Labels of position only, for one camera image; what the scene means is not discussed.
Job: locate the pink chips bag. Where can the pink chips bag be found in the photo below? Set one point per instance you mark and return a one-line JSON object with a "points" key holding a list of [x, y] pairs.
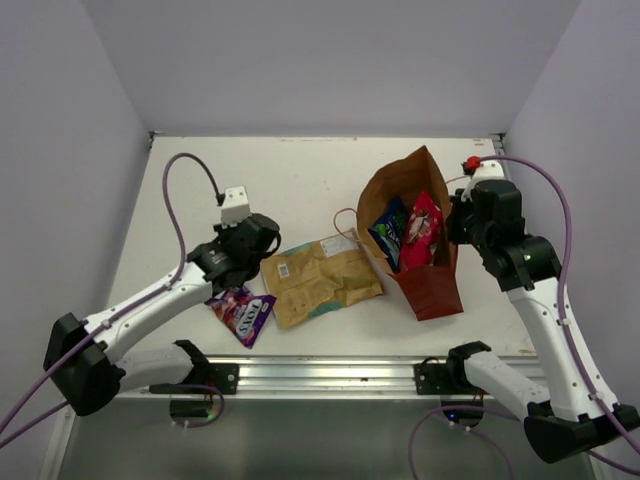
{"points": [[422, 233]]}

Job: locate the blue snack bag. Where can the blue snack bag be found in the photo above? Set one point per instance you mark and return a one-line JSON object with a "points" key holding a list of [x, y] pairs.
{"points": [[388, 231]]}

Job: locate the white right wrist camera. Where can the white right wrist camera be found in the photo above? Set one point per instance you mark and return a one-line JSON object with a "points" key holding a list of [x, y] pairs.
{"points": [[477, 169]]}

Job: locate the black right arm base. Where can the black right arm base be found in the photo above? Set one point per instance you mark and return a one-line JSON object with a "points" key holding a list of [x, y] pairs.
{"points": [[432, 377]]}

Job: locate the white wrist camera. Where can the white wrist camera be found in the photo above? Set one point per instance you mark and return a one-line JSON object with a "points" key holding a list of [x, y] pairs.
{"points": [[477, 169], [234, 206]]}

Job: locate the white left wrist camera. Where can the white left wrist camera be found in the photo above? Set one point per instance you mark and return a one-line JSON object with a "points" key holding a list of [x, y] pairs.
{"points": [[234, 206]]}

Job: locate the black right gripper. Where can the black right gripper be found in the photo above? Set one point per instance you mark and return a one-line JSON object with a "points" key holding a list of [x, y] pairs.
{"points": [[459, 205]]}

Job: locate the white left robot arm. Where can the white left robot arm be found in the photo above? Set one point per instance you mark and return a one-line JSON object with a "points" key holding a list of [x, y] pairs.
{"points": [[112, 334]]}

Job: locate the purple candy bag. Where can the purple candy bag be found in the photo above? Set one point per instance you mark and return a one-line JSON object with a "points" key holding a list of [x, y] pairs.
{"points": [[242, 312]]}

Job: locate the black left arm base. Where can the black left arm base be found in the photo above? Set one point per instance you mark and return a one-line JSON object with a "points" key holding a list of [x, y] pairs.
{"points": [[223, 377]]}

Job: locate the aluminium mounting rail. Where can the aluminium mounting rail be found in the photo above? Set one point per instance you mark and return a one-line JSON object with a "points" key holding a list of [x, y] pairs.
{"points": [[320, 375]]}

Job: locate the metal table corner bracket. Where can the metal table corner bracket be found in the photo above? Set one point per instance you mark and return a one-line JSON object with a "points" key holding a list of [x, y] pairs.
{"points": [[152, 135]]}

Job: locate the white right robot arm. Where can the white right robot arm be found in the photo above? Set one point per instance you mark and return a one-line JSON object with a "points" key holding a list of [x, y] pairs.
{"points": [[575, 411]]}

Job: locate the tan kraft snack bag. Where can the tan kraft snack bag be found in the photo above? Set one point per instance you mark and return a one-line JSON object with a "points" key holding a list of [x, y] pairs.
{"points": [[319, 277]]}

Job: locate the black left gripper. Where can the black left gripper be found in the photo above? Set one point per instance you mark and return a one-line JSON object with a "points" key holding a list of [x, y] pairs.
{"points": [[223, 232]]}

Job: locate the red brown paper bag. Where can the red brown paper bag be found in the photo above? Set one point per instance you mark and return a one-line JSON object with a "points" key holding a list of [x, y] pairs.
{"points": [[431, 289]]}

